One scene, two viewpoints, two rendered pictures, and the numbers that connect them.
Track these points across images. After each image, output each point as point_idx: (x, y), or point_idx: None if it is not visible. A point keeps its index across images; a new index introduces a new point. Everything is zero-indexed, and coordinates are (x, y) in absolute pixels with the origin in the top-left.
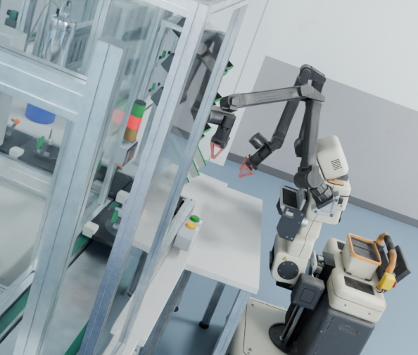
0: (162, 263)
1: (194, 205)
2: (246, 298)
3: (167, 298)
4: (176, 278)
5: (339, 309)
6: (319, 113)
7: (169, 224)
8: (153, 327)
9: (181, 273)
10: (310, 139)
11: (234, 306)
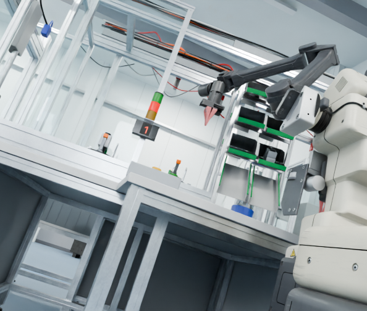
0: (94, 173)
1: (207, 195)
2: (126, 197)
3: (47, 158)
4: (84, 171)
5: (301, 277)
6: (324, 56)
7: (14, 29)
8: (0, 148)
9: (100, 180)
10: (299, 72)
11: (118, 214)
